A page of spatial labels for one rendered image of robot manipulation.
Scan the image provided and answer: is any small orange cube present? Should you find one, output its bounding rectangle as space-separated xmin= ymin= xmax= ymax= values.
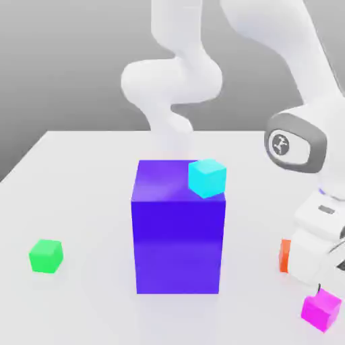
xmin=278 ymin=239 xmax=292 ymax=274

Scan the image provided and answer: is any small cyan cube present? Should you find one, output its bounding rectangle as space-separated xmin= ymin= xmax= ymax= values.
xmin=187 ymin=158 xmax=228 ymax=199

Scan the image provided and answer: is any small magenta cube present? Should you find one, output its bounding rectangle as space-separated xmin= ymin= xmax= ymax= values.
xmin=301 ymin=288 xmax=343 ymax=334

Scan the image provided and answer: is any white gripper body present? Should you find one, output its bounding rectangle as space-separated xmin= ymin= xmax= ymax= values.
xmin=288 ymin=228 xmax=345 ymax=291

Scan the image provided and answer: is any small green cube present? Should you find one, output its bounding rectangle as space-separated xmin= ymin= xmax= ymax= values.
xmin=28 ymin=239 xmax=65 ymax=275

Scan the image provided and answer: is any large blue box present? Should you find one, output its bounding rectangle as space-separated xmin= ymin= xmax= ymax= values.
xmin=131 ymin=159 xmax=226 ymax=295

